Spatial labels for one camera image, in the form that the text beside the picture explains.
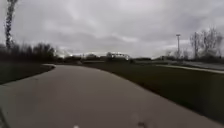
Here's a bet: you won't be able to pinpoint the building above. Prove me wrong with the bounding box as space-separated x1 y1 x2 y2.
105 51 132 62

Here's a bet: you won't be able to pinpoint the grey paved path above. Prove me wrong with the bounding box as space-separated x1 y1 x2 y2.
0 63 224 128

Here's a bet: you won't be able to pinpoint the dark grass stretch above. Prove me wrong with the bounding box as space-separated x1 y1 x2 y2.
81 61 224 124
0 62 56 86

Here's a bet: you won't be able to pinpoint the pole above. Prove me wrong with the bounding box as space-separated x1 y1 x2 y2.
175 33 182 60

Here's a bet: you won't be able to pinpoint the row of trees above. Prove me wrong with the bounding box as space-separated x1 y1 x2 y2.
0 42 58 64

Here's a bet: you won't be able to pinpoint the pale road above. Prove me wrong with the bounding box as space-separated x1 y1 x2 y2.
156 61 224 75

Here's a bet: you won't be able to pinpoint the bare trees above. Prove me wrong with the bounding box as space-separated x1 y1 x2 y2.
189 27 224 63

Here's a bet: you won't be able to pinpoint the tall thin tree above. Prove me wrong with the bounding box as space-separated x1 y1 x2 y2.
3 0 18 49

